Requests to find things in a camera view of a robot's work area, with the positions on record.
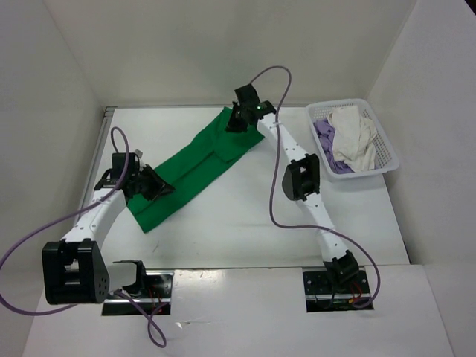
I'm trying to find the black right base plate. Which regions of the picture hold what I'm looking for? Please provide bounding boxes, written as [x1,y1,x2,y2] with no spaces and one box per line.
[302,268,371,313]

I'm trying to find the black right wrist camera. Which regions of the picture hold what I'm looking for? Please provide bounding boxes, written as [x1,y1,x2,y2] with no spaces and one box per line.
[234,83,261,106]

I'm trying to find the white plastic laundry basket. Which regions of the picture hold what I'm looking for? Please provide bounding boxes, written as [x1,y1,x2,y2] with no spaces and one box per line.
[306,98,399,179]

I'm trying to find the lavender t shirt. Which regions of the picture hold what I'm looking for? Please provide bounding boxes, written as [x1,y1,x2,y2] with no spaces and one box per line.
[314,119,353,174]

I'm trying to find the green t shirt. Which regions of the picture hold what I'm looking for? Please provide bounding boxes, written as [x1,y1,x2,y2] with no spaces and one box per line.
[128,107,264,234]

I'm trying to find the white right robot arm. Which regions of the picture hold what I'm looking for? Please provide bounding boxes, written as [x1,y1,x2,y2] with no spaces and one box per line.
[226,101,359,292]

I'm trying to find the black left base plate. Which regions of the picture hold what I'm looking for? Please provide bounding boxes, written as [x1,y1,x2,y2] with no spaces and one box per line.
[101,271,173,316]

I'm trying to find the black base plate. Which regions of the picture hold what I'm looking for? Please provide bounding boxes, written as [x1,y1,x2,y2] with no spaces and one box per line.
[101,271,173,316]
[302,268,371,313]

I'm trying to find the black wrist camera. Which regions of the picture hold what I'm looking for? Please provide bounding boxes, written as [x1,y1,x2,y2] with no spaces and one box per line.
[109,152,141,180]
[234,83,261,106]

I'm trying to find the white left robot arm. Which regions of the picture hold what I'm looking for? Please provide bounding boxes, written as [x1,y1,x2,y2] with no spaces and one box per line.
[42,164,175,305]

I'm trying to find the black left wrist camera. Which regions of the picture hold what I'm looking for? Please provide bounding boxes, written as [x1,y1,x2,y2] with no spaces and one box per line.
[109,152,141,180]

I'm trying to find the cream white t shirt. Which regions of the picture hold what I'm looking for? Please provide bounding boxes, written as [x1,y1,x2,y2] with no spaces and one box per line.
[327,106,377,173]

